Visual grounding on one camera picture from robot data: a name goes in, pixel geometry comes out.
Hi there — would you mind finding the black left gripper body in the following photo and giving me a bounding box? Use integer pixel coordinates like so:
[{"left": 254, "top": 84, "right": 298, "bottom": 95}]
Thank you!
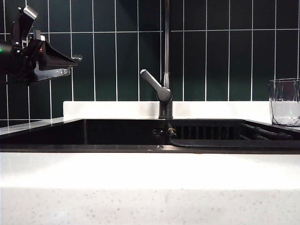
[{"left": 13, "top": 29, "right": 50, "bottom": 85}]

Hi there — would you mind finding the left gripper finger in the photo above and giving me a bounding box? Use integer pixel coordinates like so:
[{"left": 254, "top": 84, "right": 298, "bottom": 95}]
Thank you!
[
  {"left": 34, "top": 67, "right": 71, "bottom": 83},
  {"left": 37, "top": 41, "right": 83, "bottom": 71}
]

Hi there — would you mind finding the black sink basin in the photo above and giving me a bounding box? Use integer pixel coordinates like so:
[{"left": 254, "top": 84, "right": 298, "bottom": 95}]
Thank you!
[{"left": 0, "top": 118, "right": 300, "bottom": 154}]

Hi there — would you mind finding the dark metal gooseneck faucet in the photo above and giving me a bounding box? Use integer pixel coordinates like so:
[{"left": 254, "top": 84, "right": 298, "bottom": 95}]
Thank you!
[{"left": 158, "top": 0, "right": 174, "bottom": 120}]

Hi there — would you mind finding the black slatted drain rack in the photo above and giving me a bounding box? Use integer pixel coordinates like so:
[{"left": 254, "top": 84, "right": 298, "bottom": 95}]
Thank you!
[{"left": 169, "top": 123, "right": 300, "bottom": 149}]

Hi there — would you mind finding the clear plastic container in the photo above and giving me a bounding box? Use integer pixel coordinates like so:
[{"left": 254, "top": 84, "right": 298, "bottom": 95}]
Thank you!
[{"left": 268, "top": 78, "right": 300, "bottom": 128}]

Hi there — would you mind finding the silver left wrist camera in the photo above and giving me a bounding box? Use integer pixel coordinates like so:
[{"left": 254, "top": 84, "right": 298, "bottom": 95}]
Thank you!
[{"left": 11, "top": 5, "right": 39, "bottom": 45}]

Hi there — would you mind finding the grey faucet lever handle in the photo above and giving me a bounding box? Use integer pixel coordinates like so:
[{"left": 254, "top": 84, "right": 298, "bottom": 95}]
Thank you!
[{"left": 140, "top": 69, "right": 173, "bottom": 102}]

